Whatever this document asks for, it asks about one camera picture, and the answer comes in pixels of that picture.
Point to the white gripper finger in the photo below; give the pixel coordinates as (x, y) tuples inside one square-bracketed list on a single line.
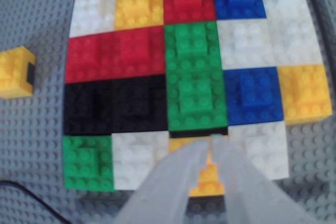
[(249, 200), (160, 190)]

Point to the yellow lego cube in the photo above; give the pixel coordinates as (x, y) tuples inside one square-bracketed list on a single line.
[(208, 186), (14, 72), (139, 7), (304, 93)]

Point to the green lego cube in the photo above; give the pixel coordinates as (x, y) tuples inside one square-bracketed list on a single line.
[(193, 48), (195, 100), (88, 162)]

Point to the black lego cube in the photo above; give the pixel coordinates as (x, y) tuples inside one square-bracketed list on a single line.
[(88, 107), (140, 103)]

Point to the blue lego cube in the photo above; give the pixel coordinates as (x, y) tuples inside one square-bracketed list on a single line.
[(239, 1), (253, 95)]

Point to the red lego cube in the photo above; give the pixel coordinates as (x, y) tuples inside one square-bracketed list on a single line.
[(90, 57), (189, 2), (140, 51)]

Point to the grey lego baseplate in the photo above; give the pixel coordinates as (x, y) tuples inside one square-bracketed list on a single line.
[(39, 142)]

